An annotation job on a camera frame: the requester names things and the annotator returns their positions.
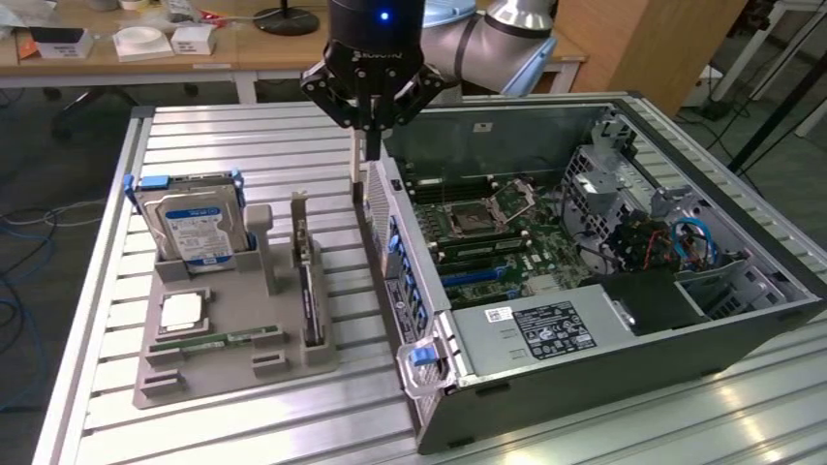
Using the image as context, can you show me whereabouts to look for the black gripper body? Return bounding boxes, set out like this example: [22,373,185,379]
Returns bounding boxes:
[321,0,427,132]

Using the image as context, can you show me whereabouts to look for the graphics card with metal bracket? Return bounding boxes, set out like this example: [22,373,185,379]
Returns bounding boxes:
[289,190,326,349]

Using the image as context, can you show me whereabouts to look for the wooden desk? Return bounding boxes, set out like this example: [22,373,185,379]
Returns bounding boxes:
[0,0,591,106]

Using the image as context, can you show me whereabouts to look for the black lamp base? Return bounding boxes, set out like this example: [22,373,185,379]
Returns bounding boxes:
[253,0,322,37]

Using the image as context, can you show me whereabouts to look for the plain white box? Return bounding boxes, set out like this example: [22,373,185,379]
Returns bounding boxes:
[170,24,219,56]

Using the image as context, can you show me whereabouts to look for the CPU socket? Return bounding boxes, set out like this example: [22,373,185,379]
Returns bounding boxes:
[445,177,538,238]

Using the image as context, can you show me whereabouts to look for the white box with round hollow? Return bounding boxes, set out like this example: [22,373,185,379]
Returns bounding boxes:
[111,26,178,63]

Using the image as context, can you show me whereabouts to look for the hard disk in blue caddy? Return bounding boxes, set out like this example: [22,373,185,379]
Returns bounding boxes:
[122,168,250,275]

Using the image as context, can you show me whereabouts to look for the metal disk bay cage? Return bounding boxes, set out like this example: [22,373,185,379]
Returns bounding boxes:
[559,118,701,239]

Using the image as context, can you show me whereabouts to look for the green motherboard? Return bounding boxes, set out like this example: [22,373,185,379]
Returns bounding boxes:
[403,167,603,311]

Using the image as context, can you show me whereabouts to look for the black office chair base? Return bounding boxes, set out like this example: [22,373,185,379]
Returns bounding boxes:
[43,84,142,141]

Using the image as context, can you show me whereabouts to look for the wooden cabinet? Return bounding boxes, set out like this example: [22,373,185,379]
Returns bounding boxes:
[553,0,753,118]

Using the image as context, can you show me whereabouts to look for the blue expansion slot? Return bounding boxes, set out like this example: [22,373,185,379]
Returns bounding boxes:
[441,266,510,289]

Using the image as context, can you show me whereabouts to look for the white box with black lid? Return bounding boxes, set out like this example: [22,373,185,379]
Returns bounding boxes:
[29,26,97,60]

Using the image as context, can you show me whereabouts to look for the silver CPU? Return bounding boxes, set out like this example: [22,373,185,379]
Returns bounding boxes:
[159,292,211,333]

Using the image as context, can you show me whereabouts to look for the grey power supply unit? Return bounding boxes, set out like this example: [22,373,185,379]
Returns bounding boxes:
[450,283,639,377]

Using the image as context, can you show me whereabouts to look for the green RAM stick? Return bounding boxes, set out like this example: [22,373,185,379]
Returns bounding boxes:
[150,325,283,352]

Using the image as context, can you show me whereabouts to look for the blue case latch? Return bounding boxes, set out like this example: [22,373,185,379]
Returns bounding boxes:
[409,345,442,370]

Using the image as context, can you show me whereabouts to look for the grey parts rack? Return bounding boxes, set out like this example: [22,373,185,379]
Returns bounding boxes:
[133,202,342,411]

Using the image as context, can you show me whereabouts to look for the open black PC case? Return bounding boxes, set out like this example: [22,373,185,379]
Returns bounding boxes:
[349,94,827,456]

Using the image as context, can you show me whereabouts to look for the red and black wires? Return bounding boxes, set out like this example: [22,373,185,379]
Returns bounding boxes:
[645,229,676,266]

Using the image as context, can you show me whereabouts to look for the blue wire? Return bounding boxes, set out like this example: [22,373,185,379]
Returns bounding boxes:
[670,217,724,270]

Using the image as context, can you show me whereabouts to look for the white table frame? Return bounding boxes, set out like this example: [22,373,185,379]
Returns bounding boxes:
[710,0,827,138]

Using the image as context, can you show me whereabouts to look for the blue cables on floor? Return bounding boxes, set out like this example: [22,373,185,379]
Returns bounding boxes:
[0,212,62,414]

